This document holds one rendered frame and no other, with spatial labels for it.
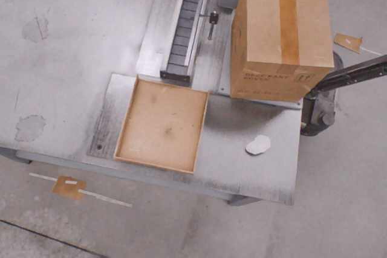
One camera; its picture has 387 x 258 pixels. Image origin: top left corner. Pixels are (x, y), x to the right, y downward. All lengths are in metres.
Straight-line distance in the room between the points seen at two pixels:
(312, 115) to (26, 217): 1.64
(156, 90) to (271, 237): 1.16
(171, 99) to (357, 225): 1.41
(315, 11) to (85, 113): 0.80
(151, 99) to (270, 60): 0.44
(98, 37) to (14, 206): 1.16
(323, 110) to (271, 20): 1.00
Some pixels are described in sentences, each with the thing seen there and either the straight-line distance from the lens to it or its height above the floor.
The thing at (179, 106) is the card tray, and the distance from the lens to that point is 1.13.
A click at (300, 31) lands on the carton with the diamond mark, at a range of 0.99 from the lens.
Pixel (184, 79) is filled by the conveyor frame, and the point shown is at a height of 0.85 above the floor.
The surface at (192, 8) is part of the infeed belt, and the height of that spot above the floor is 0.88.
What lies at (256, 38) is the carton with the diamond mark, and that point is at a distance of 0.94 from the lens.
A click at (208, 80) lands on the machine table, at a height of 0.83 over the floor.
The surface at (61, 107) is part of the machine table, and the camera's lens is 1.19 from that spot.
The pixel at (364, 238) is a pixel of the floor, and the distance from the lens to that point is 2.18.
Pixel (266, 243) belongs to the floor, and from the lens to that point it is 1.96.
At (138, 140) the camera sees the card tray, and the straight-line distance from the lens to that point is 1.10.
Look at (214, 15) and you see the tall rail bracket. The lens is 1.13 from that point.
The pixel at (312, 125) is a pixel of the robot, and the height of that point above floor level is 0.26.
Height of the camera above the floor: 1.89
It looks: 71 degrees down
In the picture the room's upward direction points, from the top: 9 degrees clockwise
